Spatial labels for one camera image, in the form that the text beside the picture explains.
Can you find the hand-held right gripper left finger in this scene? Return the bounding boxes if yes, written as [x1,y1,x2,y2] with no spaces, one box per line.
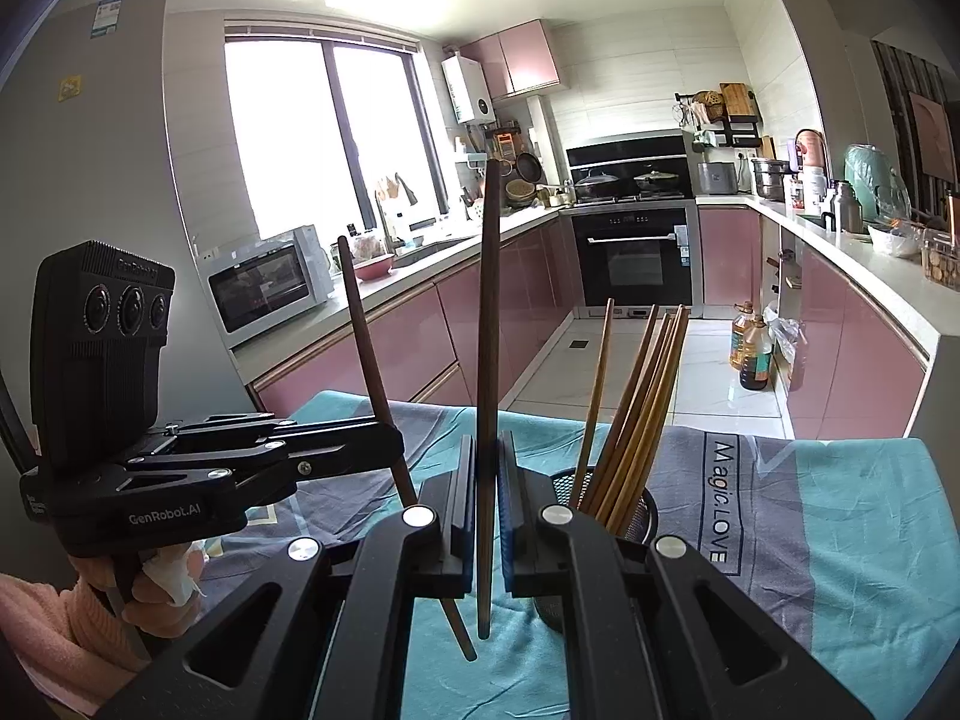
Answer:
[94,433,481,720]

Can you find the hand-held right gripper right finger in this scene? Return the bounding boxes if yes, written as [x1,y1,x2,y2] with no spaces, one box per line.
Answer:
[496,431,875,720]

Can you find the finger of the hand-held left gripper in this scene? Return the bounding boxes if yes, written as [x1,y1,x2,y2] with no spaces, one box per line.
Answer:
[124,424,406,502]
[163,412,376,442]

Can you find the dark wooden chopstick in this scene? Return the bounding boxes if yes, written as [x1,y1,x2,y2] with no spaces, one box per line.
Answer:
[474,157,505,640]
[336,235,478,662]

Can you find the black mesh chopstick holder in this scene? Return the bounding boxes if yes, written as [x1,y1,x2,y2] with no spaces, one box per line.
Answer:
[534,467,661,635]

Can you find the bundle of bamboo chopsticks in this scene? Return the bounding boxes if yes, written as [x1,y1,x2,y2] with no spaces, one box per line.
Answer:
[568,298,691,537]

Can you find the person's left forearm pink sleeve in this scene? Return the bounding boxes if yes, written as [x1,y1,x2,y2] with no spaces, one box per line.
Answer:
[0,574,151,717]

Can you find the person's left hand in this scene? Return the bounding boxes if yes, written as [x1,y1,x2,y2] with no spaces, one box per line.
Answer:
[66,536,207,665]

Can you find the white countertop oven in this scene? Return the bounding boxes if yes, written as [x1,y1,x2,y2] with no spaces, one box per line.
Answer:
[206,225,335,350]

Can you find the pink base cabinets with sink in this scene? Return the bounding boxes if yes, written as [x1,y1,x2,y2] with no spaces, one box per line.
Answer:
[246,211,576,422]

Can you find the white tissue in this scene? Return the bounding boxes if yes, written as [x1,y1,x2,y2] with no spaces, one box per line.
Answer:
[139,547,208,606]

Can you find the silver refrigerator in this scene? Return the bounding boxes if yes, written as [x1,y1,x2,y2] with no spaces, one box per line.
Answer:
[0,0,252,421]

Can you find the steel kitchen faucet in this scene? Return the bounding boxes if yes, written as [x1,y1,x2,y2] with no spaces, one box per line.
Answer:
[375,172,422,253]

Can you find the black built-in oven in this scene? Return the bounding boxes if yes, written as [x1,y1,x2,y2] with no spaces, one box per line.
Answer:
[571,205,698,310]

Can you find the dark cooking oil bottle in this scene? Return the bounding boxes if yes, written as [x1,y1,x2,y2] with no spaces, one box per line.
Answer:
[740,315,774,392]

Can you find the kitchen window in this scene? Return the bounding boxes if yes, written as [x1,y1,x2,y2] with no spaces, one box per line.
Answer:
[223,21,452,242]

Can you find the yellow cooking oil bottle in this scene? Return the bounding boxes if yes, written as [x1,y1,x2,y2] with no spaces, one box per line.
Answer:
[731,301,762,370]

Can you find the blue grey printed tablecloth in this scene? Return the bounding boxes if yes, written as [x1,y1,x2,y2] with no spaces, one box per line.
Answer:
[187,388,950,720]

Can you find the clear plastic bag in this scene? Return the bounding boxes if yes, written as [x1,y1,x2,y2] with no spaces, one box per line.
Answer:
[765,313,808,392]

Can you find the black wok with lid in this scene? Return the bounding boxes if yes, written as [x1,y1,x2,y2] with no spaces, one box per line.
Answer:
[574,169,623,203]

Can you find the white water heater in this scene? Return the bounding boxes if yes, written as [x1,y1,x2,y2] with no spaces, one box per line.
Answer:
[441,52,497,125]

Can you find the black range hood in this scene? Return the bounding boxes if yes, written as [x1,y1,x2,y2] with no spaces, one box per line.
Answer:
[566,131,691,203]

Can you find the pink base cabinets with appliances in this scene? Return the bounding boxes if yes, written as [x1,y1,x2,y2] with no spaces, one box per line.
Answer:
[696,199,952,442]

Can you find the grey rice cooker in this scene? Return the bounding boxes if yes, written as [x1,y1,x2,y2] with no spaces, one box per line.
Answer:
[697,161,740,197]

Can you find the large steel stockpot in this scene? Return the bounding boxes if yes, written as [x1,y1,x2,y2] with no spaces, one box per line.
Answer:
[752,157,793,203]

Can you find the steel thermos bottle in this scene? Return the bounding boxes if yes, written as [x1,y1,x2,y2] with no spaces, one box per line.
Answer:
[832,181,864,234]

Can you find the pink electric kettle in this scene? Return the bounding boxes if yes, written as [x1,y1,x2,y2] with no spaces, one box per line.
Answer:
[793,129,829,197]

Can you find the white bowl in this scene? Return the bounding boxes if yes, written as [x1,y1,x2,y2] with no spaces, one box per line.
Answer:
[868,225,923,258]

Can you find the clear cookie container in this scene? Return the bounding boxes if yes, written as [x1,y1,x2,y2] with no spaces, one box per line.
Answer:
[921,229,960,287]

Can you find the pink wall cabinet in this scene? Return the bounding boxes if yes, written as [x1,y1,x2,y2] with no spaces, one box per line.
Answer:
[459,20,563,101]

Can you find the black wall shelf rack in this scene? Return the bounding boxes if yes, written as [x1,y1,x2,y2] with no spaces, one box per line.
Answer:
[675,82,763,150]

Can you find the framed wall painting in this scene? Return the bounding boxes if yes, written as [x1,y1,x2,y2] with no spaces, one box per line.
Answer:
[907,90,959,182]

